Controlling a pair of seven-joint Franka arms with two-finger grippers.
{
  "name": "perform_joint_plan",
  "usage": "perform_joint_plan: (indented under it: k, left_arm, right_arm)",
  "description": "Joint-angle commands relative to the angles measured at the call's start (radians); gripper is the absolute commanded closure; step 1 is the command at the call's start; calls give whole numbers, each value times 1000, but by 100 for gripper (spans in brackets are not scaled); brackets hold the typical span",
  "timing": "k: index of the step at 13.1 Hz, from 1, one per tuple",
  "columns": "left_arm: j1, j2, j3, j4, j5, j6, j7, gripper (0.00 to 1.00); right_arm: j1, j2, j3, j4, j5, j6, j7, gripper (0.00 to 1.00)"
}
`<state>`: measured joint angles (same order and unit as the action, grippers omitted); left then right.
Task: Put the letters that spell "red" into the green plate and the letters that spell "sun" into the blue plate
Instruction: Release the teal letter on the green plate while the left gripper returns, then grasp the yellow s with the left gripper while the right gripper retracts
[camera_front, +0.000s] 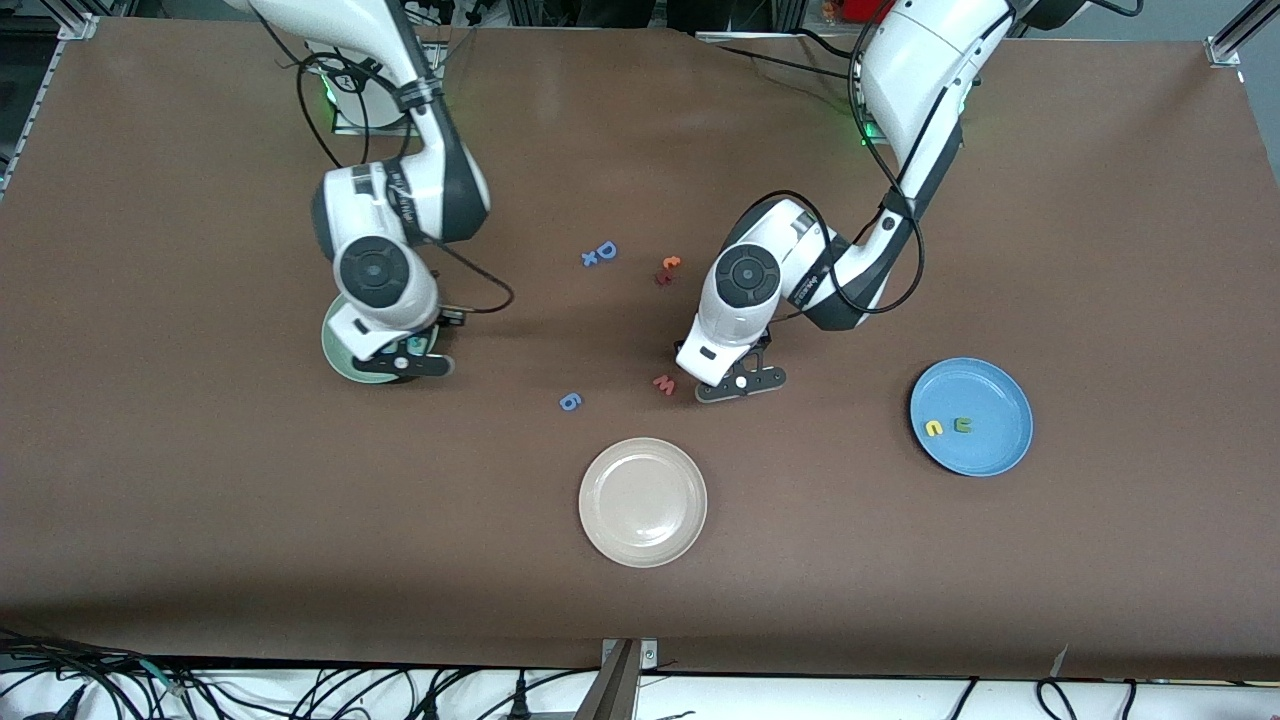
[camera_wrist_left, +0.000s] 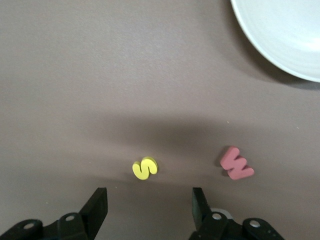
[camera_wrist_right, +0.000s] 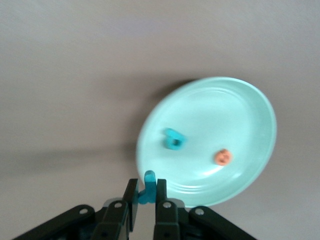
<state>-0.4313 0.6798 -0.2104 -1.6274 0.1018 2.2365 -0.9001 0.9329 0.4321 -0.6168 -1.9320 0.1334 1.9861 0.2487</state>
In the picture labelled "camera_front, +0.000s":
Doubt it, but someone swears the green plate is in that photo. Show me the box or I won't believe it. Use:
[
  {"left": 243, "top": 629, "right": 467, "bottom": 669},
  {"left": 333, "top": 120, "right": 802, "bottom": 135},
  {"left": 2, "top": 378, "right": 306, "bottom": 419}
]
[{"left": 321, "top": 295, "right": 446, "bottom": 385}]

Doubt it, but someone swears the beige plate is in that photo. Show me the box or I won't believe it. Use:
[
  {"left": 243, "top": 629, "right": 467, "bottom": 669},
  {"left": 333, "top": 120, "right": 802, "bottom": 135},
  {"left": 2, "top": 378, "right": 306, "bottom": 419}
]
[{"left": 578, "top": 437, "right": 708, "bottom": 569}]

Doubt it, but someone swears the blue plate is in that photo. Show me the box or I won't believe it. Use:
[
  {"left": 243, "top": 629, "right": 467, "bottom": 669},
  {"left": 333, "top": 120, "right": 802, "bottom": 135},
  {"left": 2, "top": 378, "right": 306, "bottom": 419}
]
[{"left": 909, "top": 357, "right": 1034, "bottom": 478}]

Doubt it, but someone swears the brown table mat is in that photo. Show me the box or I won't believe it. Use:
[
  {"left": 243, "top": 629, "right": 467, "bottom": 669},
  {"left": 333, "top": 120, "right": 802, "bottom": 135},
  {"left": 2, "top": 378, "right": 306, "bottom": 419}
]
[{"left": 0, "top": 15, "right": 1280, "bottom": 683}]

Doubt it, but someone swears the grey aluminium beam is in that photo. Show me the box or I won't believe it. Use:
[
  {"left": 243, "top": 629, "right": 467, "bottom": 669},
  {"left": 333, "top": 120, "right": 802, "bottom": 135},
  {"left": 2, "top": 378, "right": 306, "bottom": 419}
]
[{"left": 575, "top": 640, "right": 641, "bottom": 720}]

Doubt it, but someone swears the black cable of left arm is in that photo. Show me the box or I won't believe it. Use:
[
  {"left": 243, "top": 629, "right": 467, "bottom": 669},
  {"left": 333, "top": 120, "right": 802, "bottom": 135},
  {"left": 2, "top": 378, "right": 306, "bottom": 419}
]
[{"left": 725, "top": 0, "right": 926, "bottom": 316}]

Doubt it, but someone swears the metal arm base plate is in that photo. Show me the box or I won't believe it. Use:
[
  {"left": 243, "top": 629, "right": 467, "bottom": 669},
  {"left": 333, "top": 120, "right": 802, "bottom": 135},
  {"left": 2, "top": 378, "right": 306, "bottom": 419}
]
[{"left": 332, "top": 90, "right": 442, "bottom": 136}]

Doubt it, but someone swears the black cable lying on mat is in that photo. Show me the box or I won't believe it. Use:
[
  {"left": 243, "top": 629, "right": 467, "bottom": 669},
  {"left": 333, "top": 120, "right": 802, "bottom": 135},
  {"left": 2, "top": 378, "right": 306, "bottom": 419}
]
[{"left": 700, "top": 28, "right": 866, "bottom": 91}]

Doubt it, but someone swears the small metal bracket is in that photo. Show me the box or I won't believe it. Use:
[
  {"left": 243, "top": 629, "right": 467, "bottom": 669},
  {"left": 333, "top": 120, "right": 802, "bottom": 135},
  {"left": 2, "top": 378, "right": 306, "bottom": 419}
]
[{"left": 600, "top": 638, "right": 659, "bottom": 671}]

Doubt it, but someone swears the aluminium frame rail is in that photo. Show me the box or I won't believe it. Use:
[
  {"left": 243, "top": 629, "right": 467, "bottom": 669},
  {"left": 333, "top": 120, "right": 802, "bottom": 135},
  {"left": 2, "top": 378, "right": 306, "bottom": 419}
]
[{"left": 0, "top": 12, "right": 101, "bottom": 201}]

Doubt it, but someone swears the black cable tangle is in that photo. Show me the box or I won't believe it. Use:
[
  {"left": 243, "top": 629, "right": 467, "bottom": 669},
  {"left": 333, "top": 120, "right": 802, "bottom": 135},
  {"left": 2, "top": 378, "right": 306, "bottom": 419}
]
[{"left": 0, "top": 628, "right": 216, "bottom": 720}]

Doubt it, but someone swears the aluminium frame profile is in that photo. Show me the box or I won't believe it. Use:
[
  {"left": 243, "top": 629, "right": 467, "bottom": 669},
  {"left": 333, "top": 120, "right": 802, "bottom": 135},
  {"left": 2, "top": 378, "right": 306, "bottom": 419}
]
[{"left": 1205, "top": 0, "right": 1280, "bottom": 69}]

